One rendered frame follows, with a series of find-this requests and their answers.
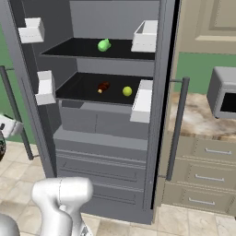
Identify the dark left fridge door handle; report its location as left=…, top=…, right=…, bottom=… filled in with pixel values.
left=0, top=65, right=35, bottom=161

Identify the silver drawer handle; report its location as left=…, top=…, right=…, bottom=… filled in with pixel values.
left=194, top=173, right=222, bottom=183
left=187, top=196, right=217, bottom=207
left=204, top=147, right=233, bottom=156

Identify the dark fridge door handle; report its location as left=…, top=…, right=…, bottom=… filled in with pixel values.
left=0, top=65, right=35, bottom=161
left=159, top=77, right=191, bottom=183

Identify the grey fridge crisper drawer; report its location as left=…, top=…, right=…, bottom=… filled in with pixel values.
left=95, top=104, right=151, bottom=141
left=58, top=100, right=98, bottom=134

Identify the white fridge door bin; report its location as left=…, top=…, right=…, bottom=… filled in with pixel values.
left=18, top=17, right=46, bottom=44
left=34, top=70, right=57, bottom=107
left=130, top=19, right=159, bottom=53
left=129, top=79, right=154, bottom=124

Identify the grey left fridge door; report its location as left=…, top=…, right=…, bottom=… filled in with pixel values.
left=0, top=0, right=57, bottom=179

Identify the grey fridge body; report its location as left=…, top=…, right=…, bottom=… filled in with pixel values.
left=12, top=0, right=161, bottom=226

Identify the green pear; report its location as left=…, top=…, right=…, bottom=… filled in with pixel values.
left=97, top=38, right=112, bottom=53

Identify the grey fridge door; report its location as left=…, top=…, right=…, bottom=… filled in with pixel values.
left=143, top=0, right=181, bottom=218
left=0, top=0, right=57, bottom=179

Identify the grey right fridge door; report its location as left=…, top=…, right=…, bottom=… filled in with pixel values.
left=143, top=0, right=181, bottom=218

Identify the beige wall cupboard door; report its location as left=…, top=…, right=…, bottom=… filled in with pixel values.
left=176, top=0, right=236, bottom=55

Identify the black fridge shelf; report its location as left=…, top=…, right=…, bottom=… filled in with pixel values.
left=40, top=37, right=157, bottom=61
left=54, top=71, right=154, bottom=107

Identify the beige counter drawer front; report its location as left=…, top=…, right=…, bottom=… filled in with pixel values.
left=180, top=186, right=235, bottom=214
left=185, top=161, right=236, bottom=189
left=192, top=137, right=236, bottom=162

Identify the grey microwave oven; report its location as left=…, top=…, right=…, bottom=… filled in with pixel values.
left=206, top=65, right=236, bottom=120

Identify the dark right fridge door handle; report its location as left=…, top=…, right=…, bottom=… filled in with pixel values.
left=159, top=77, right=191, bottom=183

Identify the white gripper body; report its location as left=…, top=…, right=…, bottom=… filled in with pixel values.
left=5, top=117, right=25, bottom=138

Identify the grey freezer drawer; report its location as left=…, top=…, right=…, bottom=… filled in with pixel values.
left=54, top=148, right=148, bottom=184
left=77, top=179, right=146, bottom=216

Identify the brown bottle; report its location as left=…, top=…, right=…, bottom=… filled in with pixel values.
left=97, top=81, right=111, bottom=94

